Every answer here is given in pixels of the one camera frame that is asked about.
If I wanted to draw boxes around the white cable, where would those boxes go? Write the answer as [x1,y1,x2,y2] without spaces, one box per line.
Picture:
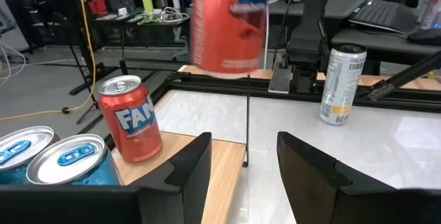
[263,2,270,70]

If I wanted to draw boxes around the silver Coke can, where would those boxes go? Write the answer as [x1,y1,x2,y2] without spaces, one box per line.
[419,0,441,31]

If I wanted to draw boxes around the black laptop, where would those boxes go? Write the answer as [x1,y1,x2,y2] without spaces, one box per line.
[347,0,418,34]

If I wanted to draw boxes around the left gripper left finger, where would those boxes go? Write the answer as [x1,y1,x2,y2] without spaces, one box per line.
[139,131,213,224]

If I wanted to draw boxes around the red Fanta can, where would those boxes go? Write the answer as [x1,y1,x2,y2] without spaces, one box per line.
[190,0,269,79]
[98,74,163,165]

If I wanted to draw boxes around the red box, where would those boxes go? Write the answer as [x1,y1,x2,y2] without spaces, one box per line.
[88,0,108,15]

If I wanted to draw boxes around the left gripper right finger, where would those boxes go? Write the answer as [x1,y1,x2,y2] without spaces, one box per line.
[277,131,356,224]

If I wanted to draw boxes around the black computer mouse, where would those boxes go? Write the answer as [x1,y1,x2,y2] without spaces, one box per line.
[407,27,441,48]

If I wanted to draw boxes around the black aluminium table frame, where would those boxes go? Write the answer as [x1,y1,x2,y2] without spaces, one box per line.
[120,50,441,113]

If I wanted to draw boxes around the wooden shelf black wire legs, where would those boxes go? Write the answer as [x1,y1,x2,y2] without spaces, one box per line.
[103,74,252,224]

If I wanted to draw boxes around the blue silver Red Bull can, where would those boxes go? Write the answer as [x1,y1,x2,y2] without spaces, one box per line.
[0,125,61,185]
[25,133,121,187]

